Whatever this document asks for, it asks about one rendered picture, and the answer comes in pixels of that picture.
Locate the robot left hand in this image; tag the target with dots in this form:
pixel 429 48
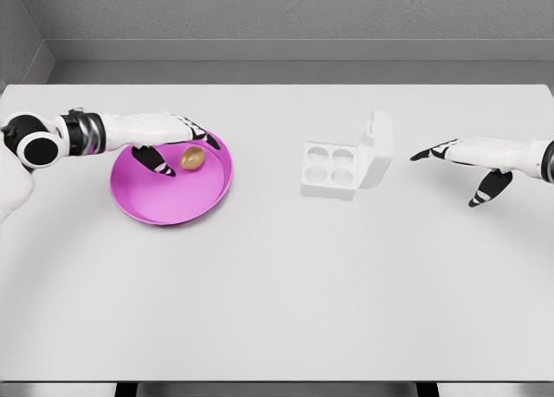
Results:
pixel 162 128

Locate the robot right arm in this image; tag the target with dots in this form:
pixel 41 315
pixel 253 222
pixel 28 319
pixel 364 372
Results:
pixel 534 159

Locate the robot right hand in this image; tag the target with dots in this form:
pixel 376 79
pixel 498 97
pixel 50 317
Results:
pixel 472 152

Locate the brown egg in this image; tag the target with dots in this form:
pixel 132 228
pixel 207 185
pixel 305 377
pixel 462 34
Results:
pixel 192 158

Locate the pink round plate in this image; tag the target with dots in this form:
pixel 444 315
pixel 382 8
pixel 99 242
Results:
pixel 171 194

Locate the white egg box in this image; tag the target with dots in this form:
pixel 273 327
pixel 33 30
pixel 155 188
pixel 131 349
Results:
pixel 342 163

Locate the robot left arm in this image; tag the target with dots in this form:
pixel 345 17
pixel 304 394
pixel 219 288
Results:
pixel 65 133

